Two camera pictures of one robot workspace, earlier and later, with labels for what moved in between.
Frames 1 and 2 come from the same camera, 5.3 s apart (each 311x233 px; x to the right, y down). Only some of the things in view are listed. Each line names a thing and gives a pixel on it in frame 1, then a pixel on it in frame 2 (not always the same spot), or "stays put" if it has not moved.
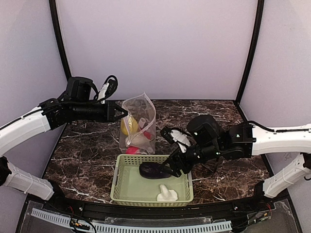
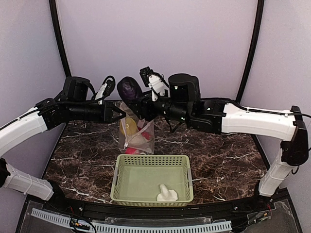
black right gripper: (178, 162) → (142, 108)
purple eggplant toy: (153, 170) → (128, 88)
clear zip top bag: (138, 132) stays put
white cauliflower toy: (137, 140) stays put
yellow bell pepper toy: (129, 124) stays put
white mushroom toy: (166, 194) stays put
